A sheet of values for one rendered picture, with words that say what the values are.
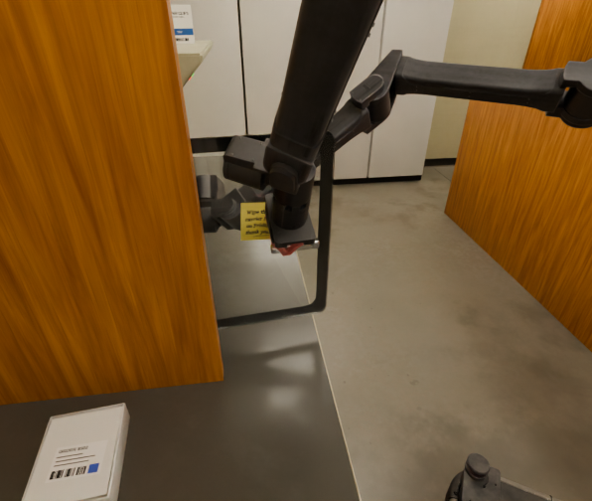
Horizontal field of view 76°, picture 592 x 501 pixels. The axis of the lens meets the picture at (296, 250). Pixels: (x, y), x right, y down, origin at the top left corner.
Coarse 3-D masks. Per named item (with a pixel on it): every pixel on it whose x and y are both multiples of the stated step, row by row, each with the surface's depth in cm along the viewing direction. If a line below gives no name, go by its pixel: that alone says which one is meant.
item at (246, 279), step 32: (320, 160) 66; (224, 192) 65; (256, 192) 66; (320, 192) 69; (224, 224) 68; (320, 224) 73; (224, 256) 72; (256, 256) 73; (288, 256) 75; (320, 256) 77; (224, 288) 75; (256, 288) 77; (288, 288) 79; (320, 288) 81; (224, 320) 79; (256, 320) 82
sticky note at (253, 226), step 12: (252, 204) 67; (264, 204) 68; (240, 216) 68; (252, 216) 69; (264, 216) 69; (240, 228) 69; (252, 228) 70; (264, 228) 70; (240, 240) 70; (252, 240) 71
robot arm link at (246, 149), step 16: (240, 144) 52; (256, 144) 51; (224, 160) 53; (240, 160) 51; (256, 160) 51; (224, 176) 55; (240, 176) 53; (256, 176) 53; (272, 176) 46; (288, 176) 45; (288, 192) 50
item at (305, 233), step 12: (276, 204) 56; (276, 216) 58; (288, 216) 57; (300, 216) 57; (276, 228) 60; (288, 228) 59; (300, 228) 60; (312, 228) 60; (276, 240) 58; (288, 240) 58; (300, 240) 59; (312, 240) 59
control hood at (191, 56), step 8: (184, 48) 60; (192, 48) 60; (200, 48) 60; (208, 48) 64; (184, 56) 52; (192, 56) 52; (200, 56) 53; (184, 64) 53; (192, 64) 53; (200, 64) 53; (184, 72) 53; (192, 72) 54; (184, 80) 54
